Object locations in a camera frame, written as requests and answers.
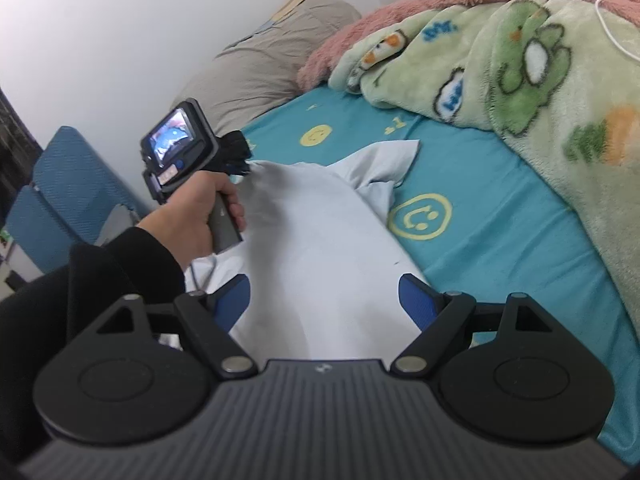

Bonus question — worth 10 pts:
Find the white t-shirt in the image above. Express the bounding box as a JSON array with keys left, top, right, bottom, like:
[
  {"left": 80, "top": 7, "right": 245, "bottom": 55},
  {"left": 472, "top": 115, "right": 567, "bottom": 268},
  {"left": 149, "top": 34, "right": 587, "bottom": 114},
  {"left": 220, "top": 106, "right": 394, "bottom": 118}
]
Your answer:
[{"left": 185, "top": 139, "right": 436, "bottom": 363}]

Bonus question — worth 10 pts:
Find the grey pillow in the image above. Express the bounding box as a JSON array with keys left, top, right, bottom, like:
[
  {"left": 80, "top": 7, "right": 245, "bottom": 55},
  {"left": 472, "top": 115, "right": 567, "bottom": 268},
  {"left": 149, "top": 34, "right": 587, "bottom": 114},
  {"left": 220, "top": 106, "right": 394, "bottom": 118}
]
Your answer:
[{"left": 170, "top": 0, "right": 363, "bottom": 136}]

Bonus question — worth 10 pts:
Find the pink fluffy blanket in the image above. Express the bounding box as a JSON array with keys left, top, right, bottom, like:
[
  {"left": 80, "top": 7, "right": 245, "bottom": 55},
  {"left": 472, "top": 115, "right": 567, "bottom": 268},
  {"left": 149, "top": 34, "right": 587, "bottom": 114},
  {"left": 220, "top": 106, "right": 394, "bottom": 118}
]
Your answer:
[{"left": 297, "top": 0, "right": 640, "bottom": 91}]

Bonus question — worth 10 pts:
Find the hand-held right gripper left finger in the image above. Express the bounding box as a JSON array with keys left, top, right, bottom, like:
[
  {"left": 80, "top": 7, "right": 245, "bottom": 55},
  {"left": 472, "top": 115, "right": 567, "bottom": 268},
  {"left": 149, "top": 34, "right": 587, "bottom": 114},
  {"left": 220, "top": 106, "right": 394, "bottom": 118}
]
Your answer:
[{"left": 95, "top": 274, "right": 258, "bottom": 380}]

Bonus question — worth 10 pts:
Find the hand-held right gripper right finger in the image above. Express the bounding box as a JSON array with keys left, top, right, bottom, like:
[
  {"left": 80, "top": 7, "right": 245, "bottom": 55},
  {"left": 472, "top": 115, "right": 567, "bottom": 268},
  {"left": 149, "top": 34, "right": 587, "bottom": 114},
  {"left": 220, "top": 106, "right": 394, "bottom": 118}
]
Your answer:
[{"left": 390, "top": 272, "right": 548, "bottom": 376}]

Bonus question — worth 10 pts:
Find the blue fabric chair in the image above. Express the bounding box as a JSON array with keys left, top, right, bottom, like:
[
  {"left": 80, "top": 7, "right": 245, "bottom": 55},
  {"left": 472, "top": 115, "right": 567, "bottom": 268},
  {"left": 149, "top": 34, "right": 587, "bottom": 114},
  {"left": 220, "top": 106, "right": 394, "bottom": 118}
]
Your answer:
[{"left": 5, "top": 125, "right": 151, "bottom": 281}]

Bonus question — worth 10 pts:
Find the teal smiley print bedsheet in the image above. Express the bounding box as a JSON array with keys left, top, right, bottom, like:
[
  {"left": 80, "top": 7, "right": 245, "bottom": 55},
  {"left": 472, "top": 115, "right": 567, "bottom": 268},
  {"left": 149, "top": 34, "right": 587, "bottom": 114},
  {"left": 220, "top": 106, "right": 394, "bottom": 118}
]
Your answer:
[{"left": 240, "top": 82, "right": 640, "bottom": 456}]

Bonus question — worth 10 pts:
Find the grey cloth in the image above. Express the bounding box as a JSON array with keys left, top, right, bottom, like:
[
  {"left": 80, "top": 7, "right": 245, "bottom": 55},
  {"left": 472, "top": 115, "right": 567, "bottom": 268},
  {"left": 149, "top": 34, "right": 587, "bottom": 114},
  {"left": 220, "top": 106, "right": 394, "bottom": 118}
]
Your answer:
[{"left": 97, "top": 204, "right": 142, "bottom": 247}]

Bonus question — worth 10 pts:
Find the person's left forearm black sleeve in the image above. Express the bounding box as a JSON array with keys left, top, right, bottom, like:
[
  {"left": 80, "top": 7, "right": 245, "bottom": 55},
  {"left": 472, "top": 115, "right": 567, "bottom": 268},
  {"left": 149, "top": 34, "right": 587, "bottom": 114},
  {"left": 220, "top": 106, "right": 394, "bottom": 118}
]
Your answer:
[{"left": 0, "top": 227, "right": 188, "bottom": 461}]

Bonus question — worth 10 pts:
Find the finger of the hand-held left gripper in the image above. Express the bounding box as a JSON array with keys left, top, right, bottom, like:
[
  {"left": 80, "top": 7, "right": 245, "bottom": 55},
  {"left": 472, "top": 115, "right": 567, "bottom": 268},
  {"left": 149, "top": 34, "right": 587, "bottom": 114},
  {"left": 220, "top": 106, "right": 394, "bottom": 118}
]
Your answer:
[{"left": 231, "top": 146, "right": 252, "bottom": 177}]

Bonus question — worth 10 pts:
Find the green cartoon print blanket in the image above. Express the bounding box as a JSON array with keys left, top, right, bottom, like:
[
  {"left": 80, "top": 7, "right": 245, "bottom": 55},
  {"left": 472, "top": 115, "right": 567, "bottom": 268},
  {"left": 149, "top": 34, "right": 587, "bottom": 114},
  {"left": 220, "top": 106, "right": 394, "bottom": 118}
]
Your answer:
[{"left": 327, "top": 0, "right": 640, "bottom": 331}]

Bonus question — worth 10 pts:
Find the dark window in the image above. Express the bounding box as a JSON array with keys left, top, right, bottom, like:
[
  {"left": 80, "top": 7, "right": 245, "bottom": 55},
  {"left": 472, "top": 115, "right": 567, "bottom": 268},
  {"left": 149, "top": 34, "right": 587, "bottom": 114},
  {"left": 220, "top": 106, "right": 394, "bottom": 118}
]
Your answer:
[{"left": 0, "top": 87, "right": 43, "bottom": 226}]

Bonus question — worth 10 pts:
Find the white cable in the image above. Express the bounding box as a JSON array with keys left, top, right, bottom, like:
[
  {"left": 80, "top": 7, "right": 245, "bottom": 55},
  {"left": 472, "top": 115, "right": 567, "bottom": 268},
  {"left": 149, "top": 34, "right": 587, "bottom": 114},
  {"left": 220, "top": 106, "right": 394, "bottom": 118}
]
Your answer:
[{"left": 595, "top": 0, "right": 640, "bottom": 61}]

